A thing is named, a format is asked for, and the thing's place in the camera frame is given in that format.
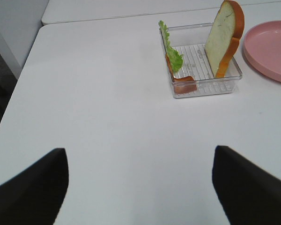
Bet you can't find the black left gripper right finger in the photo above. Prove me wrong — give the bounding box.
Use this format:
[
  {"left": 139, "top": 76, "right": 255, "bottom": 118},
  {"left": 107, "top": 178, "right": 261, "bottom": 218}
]
[{"left": 212, "top": 146, "right": 281, "bottom": 225}]

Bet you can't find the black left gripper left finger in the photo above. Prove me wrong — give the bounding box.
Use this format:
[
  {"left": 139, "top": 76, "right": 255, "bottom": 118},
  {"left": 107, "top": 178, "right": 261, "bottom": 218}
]
[{"left": 0, "top": 148, "right": 68, "bottom": 225}]

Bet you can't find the brown bacon strip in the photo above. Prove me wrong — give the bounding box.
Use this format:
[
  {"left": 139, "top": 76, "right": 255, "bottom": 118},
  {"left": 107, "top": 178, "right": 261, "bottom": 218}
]
[{"left": 165, "top": 54, "right": 197, "bottom": 94}]

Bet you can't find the green lettuce leaf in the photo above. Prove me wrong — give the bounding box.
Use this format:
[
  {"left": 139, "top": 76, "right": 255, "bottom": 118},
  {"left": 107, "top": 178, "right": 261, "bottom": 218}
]
[{"left": 158, "top": 21, "right": 183, "bottom": 73}]

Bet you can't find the white bread slice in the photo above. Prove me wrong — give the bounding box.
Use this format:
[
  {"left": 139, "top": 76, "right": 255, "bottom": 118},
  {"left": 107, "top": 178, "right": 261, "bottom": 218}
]
[{"left": 205, "top": 0, "right": 245, "bottom": 78}]

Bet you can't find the pink round plate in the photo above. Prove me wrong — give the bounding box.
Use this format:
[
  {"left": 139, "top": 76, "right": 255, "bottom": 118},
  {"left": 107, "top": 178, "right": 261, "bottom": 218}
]
[{"left": 243, "top": 21, "right": 281, "bottom": 82}]

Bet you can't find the clear plastic left tray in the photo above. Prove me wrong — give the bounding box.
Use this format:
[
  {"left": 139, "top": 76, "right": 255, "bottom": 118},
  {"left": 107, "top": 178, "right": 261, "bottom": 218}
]
[{"left": 159, "top": 23, "right": 242, "bottom": 98}]

